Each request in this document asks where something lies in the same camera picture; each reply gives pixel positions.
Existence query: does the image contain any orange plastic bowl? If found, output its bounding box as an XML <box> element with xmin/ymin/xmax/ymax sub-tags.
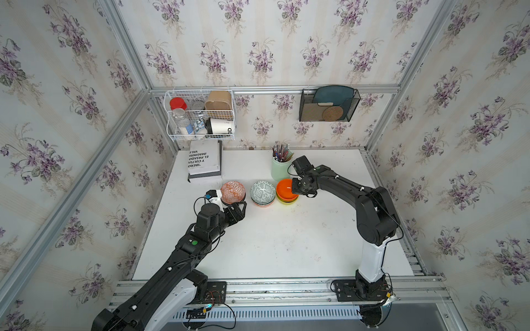
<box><xmin>276</xmin><ymin>179</ymin><xmax>299</xmax><ymax>201</ymax></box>

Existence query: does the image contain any orange geometric pattern bowl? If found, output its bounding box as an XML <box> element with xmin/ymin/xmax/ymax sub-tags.
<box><xmin>220</xmin><ymin>181</ymin><xmax>247</xmax><ymax>205</ymax></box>

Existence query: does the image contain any coloured pencils bunch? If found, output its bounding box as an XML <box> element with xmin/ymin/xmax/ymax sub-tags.
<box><xmin>272</xmin><ymin>143</ymin><xmax>294</xmax><ymax>163</ymax></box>

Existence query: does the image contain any white wire wall basket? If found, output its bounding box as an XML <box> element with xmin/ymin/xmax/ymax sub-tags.
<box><xmin>164</xmin><ymin>88</ymin><xmax>237</xmax><ymax>142</ymax></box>

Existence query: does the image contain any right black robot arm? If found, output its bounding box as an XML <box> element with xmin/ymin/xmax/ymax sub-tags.
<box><xmin>292</xmin><ymin>157</ymin><xmax>402</xmax><ymax>301</ymax></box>

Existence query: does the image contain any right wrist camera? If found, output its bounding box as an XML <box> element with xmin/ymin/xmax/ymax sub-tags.
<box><xmin>292</xmin><ymin>155</ymin><xmax>314</xmax><ymax>177</ymax></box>

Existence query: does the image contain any green grey pattern bowl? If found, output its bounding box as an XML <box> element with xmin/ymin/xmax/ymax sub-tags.
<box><xmin>251</xmin><ymin>180</ymin><xmax>276</xmax><ymax>204</ymax></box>

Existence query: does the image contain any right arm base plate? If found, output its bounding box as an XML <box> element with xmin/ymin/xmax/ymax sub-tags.
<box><xmin>330</xmin><ymin>279</ymin><xmax>392</xmax><ymax>303</ymax></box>

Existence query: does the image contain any orange floral pattern bowl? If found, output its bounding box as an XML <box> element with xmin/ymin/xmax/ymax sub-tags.
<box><xmin>253</xmin><ymin>201</ymin><xmax>274</xmax><ymax>208</ymax></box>

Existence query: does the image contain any mint green pencil cup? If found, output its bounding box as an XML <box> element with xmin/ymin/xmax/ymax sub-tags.
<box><xmin>271</xmin><ymin>153</ymin><xmax>293</xmax><ymax>182</ymax></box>

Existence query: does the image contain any white grey book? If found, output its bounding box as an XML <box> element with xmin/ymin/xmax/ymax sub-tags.
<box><xmin>187</xmin><ymin>139</ymin><xmax>223</xmax><ymax>177</ymax></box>

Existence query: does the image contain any clear plastic bottle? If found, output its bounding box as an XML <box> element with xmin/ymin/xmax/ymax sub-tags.
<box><xmin>172</xmin><ymin>108</ymin><xmax>194</xmax><ymax>136</ymax></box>

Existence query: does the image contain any round cork coaster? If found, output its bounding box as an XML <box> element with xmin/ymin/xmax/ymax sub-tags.
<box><xmin>322</xmin><ymin>106</ymin><xmax>344</xmax><ymax>121</ymax></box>

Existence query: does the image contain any blue floral bowl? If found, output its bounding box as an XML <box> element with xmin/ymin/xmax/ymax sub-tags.
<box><xmin>222</xmin><ymin>201</ymin><xmax>247</xmax><ymax>206</ymax></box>

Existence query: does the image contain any black mesh wall organizer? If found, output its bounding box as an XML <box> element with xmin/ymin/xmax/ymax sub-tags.
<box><xmin>298</xmin><ymin>88</ymin><xmax>361</xmax><ymax>123</ymax></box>

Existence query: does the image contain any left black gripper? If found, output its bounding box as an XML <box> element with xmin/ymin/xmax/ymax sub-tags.
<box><xmin>208</xmin><ymin>202</ymin><xmax>248</xmax><ymax>244</ymax></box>

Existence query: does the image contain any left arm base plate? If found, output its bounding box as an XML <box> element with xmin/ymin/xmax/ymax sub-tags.
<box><xmin>190</xmin><ymin>281</ymin><xmax>227</xmax><ymax>304</ymax></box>

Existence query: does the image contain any teal plate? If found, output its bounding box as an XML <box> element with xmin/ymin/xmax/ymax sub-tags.
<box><xmin>313</xmin><ymin>85</ymin><xmax>356</xmax><ymax>121</ymax></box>

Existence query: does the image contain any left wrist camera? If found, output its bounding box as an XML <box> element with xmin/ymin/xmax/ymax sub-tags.
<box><xmin>205</xmin><ymin>190</ymin><xmax>224</xmax><ymax>208</ymax></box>

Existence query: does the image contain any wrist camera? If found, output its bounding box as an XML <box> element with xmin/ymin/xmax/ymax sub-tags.
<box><xmin>292</xmin><ymin>155</ymin><xmax>314</xmax><ymax>177</ymax></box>
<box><xmin>205</xmin><ymin>190</ymin><xmax>224</xmax><ymax>208</ymax></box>

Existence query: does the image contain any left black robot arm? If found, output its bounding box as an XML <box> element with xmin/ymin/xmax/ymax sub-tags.
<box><xmin>91</xmin><ymin>201</ymin><xmax>247</xmax><ymax>330</ymax></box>

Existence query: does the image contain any lime green plastic bowl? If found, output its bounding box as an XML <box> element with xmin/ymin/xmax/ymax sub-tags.
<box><xmin>277</xmin><ymin>197</ymin><xmax>298</xmax><ymax>205</ymax></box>

